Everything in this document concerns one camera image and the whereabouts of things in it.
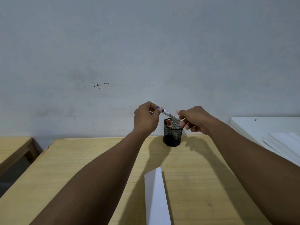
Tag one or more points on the person's left hand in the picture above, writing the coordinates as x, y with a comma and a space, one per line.
144, 119

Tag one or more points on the person's right hand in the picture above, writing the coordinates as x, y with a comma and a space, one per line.
198, 118

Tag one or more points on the person's right thumb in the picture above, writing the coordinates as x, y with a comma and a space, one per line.
182, 113

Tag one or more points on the person's left thumb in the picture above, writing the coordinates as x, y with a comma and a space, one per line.
159, 111

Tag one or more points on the white marker with blue cap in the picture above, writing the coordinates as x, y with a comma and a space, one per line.
170, 115

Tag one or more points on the person's right forearm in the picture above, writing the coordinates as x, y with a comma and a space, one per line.
255, 166

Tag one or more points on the person's left forearm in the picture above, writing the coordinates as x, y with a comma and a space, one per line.
98, 182

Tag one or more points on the white marker with red cap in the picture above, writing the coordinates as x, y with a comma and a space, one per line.
169, 124

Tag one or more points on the black mesh pen holder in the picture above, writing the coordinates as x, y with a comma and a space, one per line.
173, 137

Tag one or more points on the white paper strip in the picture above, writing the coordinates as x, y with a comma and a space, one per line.
156, 199

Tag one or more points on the stack of white papers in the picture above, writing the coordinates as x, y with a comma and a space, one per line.
283, 144

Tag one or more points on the wooden side table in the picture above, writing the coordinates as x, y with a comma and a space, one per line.
14, 147

